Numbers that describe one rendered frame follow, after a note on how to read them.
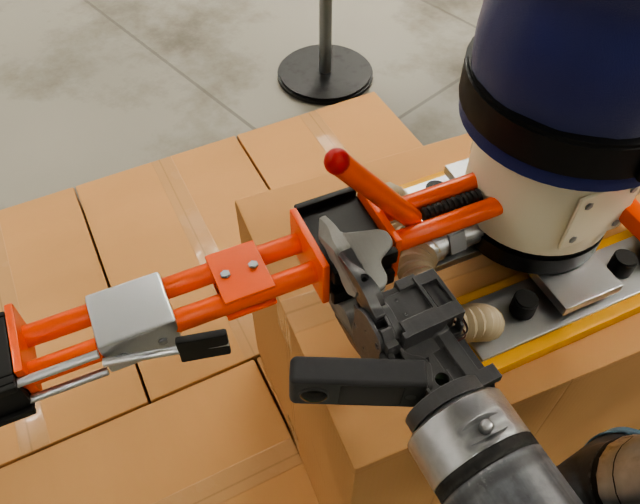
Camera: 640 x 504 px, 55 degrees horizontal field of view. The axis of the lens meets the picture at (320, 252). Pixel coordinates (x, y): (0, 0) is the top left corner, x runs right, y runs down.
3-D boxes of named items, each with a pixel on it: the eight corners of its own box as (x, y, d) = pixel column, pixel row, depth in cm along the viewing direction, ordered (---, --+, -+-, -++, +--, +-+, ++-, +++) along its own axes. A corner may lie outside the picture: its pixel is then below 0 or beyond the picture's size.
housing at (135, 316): (166, 295, 61) (157, 267, 58) (186, 349, 58) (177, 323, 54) (96, 319, 60) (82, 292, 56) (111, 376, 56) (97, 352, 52)
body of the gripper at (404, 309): (417, 306, 62) (489, 406, 55) (342, 339, 59) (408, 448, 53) (429, 260, 56) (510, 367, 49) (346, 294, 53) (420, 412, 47)
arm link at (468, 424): (426, 506, 51) (447, 466, 43) (396, 453, 53) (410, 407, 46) (513, 458, 53) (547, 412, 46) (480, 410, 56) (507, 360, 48)
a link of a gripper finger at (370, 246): (363, 202, 61) (407, 283, 58) (310, 222, 59) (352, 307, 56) (370, 187, 58) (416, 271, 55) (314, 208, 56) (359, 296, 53)
